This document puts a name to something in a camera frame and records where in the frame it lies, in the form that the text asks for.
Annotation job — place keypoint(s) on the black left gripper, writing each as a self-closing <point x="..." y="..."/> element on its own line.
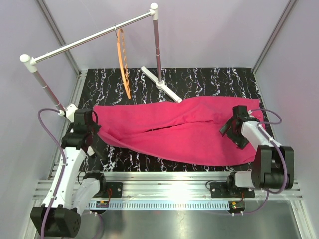
<point x="95" y="127"/>

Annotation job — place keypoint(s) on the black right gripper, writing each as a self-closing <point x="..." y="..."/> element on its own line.
<point x="240" y="142"/>

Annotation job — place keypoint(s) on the pink trousers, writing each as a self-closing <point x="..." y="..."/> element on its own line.
<point x="186" y="132"/>

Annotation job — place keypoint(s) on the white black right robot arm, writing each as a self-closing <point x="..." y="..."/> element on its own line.
<point x="273" y="166"/>

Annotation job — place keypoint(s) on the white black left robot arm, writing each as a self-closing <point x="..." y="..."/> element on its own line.
<point x="60" y="213"/>

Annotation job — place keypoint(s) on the orange clothes hanger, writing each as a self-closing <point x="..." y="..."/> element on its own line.
<point x="121" y="52"/>

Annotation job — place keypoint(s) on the left controller board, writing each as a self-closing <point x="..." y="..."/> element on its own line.
<point x="102" y="204"/>

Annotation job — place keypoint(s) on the controller board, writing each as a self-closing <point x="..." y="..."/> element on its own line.
<point x="102" y="204"/>
<point x="237" y="204"/>

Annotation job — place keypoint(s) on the right controller board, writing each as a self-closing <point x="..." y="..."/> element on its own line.
<point x="237" y="204"/>

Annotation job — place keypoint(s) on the silver white clothes rack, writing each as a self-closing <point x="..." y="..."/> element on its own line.
<point x="30" y="62"/>

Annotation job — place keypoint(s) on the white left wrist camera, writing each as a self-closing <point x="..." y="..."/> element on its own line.
<point x="70" y="111"/>

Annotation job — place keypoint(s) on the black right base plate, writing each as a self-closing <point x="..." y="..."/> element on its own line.
<point x="223" y="190"/>

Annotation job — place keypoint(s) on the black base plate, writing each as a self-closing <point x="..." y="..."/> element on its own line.
<point x="112" y="189"/>
<point x="223" y="190"/>

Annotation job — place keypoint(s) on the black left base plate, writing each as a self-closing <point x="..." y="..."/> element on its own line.
<point x="112" y="189"/>

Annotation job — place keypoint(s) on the aluminium frame rail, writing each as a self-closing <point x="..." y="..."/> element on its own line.
<point x="167" y="185"/>

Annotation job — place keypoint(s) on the slotted white cable duct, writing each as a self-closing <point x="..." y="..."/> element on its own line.
<point x="161" y="205"/>

